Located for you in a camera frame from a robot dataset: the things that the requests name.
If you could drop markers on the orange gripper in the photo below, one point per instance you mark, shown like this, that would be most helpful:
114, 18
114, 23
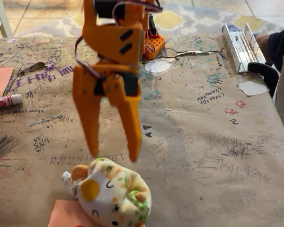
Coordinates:
109, 70

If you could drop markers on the plush cat toy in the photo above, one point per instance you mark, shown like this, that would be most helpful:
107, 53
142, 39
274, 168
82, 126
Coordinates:
113, 196

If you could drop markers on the orange 3D-printed robot arm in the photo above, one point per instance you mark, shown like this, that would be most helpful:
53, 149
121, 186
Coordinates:
109, 35

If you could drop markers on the orange robot base block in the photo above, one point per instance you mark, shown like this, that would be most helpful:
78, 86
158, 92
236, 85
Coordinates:
155, 45

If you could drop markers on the dried brown leaf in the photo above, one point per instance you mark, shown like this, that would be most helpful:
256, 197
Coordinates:
33, 68

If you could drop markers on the scribbled brown paper table cover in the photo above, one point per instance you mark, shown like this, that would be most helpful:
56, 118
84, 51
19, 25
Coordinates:
203, 142

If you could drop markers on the orange paper sheet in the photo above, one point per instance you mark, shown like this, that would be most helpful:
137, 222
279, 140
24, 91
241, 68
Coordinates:
0, 80
64, 215

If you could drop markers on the red Crayola marker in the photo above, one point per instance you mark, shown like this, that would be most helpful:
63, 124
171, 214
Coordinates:
7, 100

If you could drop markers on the grey yellow patterned rug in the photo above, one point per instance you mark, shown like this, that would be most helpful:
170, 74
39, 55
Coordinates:
191, 21

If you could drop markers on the torn white paper scrap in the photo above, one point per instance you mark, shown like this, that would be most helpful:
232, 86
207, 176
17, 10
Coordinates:
253, 87

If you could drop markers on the black chair armrest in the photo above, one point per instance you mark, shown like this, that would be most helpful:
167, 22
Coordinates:
265, 71

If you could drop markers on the seated person in dark clothes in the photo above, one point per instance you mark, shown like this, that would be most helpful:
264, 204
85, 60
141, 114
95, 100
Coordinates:
281, 45

